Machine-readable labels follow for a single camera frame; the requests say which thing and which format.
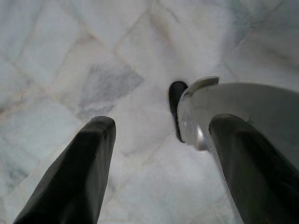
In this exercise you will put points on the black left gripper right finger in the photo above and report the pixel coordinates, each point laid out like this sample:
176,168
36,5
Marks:
254,177

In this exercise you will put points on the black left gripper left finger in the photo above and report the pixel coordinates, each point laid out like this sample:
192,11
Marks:
77,175

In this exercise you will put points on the silver left robot leg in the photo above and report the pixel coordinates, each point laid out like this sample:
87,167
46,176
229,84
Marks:
257,105

